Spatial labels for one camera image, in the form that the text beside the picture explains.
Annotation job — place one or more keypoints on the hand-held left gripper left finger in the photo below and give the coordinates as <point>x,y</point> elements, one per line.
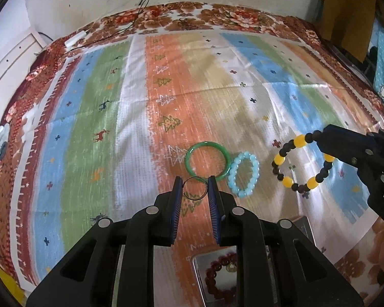
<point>176,211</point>

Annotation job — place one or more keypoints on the green jade bangle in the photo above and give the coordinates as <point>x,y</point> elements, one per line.
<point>188,156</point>

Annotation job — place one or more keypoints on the silver metal tin box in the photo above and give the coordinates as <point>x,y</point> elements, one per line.
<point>224,291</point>

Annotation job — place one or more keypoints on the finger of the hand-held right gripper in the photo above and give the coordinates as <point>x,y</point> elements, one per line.
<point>348,134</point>
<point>345,152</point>

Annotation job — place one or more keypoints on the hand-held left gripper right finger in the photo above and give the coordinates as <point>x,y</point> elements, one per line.
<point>215,211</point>

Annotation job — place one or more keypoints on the striped patterned cloth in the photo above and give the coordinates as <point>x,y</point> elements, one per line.
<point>131,118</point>

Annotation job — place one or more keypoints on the yellow cloth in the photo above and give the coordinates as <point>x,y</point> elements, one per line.
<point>9,287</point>

